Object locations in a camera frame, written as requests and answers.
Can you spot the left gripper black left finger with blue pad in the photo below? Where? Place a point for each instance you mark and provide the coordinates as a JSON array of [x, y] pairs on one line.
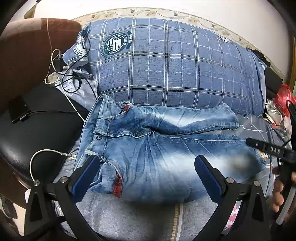
[[50, 205]]

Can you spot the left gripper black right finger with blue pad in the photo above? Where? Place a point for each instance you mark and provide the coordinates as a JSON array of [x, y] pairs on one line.
[[251, 222]]

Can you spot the light blue denim jeans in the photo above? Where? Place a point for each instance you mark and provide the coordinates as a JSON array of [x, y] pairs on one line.
[[147, 153]]

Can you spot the person's right hand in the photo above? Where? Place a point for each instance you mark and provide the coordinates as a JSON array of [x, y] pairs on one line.
[[278, 198]]

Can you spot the grey patterned bed sheet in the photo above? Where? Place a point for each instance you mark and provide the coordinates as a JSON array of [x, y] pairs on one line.
[[122, 220]]

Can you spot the black leather chair seat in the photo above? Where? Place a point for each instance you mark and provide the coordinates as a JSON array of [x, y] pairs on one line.
[[33, 147]]

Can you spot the red plastic bag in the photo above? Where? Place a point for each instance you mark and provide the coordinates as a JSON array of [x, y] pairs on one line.
[[284, 93]]

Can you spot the black smartphone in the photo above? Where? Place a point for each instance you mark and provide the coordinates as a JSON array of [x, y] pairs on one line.
[[17, 109]]

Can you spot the white power strip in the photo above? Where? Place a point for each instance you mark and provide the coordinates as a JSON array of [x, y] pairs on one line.
[[52, 78]]

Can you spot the black charger adapter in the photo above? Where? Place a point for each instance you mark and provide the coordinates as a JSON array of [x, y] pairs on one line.
[[59, 64]]

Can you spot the brown chair backrest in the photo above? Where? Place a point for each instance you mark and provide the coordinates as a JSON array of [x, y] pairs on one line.
[[26, 47]]

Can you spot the blue plaid pillow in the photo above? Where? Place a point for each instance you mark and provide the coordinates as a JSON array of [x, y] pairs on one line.
[[159, 62]]

